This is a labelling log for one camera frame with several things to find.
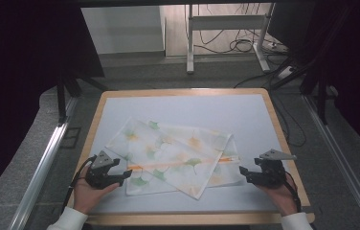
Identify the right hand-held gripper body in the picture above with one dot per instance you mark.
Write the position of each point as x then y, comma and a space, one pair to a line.
272, 172

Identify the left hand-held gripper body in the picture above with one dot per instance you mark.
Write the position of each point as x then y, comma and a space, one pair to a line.
100, 174

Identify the white leaf print cloth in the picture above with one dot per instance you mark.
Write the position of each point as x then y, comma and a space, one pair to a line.
168, 150

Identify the person's left hand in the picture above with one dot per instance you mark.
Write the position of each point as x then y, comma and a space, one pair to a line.
87, 195

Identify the person's right hand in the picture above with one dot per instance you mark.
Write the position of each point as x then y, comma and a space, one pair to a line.
280, 198

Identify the pale blue table mat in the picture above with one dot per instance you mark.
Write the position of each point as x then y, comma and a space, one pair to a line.
200, 111

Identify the black metal stand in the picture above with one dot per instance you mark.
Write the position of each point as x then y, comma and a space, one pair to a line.
321, 96
61, 99

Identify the white power strip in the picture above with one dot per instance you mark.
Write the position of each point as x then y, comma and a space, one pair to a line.
285, 73
276, 46

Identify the white panel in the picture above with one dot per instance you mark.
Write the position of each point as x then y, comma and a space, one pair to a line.
120, 28

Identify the aluminium rail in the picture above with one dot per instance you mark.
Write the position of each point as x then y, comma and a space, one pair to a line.
344, 166
40, 166

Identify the white metal desk frame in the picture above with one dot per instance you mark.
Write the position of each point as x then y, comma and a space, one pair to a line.
226, 22

